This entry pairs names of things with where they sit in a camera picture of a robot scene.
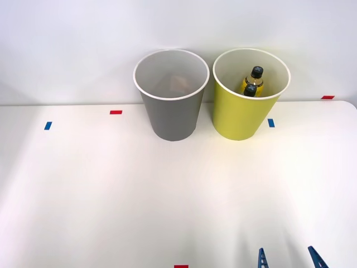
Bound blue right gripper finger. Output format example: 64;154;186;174
307;245;330;268
257;247;270;268

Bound yellow-green plastic waste bin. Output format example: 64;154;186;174
212;47;292;141

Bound grey plastic waste bin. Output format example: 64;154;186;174
132;49;210;142

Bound yellow bottle with black cap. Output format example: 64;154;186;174
243;84;258;98
240;65;265;98

